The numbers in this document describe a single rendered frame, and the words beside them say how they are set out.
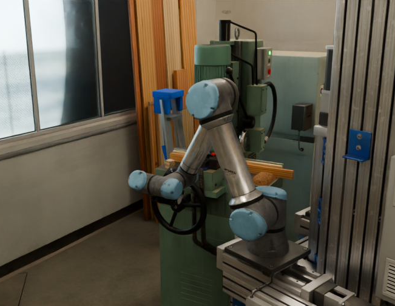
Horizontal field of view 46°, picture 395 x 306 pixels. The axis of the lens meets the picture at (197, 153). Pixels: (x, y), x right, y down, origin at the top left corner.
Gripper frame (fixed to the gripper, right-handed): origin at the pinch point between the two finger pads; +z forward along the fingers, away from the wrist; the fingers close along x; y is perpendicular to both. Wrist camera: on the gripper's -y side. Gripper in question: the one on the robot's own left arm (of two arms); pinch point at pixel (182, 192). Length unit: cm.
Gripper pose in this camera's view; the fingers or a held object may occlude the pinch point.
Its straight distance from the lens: 203.6
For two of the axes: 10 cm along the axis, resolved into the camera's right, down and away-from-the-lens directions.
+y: -2.7, 9.5, -1.6
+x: 8.5, 1.6, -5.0
